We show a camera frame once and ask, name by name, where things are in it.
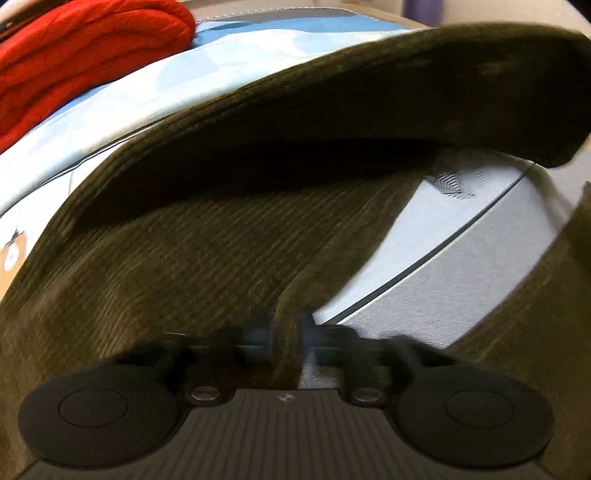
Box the red knit blanket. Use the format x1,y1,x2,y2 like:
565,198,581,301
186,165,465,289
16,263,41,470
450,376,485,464
0,0,197,154

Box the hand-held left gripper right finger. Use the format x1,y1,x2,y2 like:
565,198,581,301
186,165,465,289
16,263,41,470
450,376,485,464
299,318,445,405

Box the blue cloud printed sheet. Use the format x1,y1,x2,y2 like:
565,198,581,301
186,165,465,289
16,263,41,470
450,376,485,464
0,7,416,217

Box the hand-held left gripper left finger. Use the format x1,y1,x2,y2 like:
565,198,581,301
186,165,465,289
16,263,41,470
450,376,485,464
112,320,279,408

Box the deer printed grey mat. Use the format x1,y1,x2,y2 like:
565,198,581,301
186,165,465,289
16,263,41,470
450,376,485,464
0,134,589,393

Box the olive corduroy pants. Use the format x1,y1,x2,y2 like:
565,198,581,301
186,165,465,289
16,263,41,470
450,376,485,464
0,21,591,480

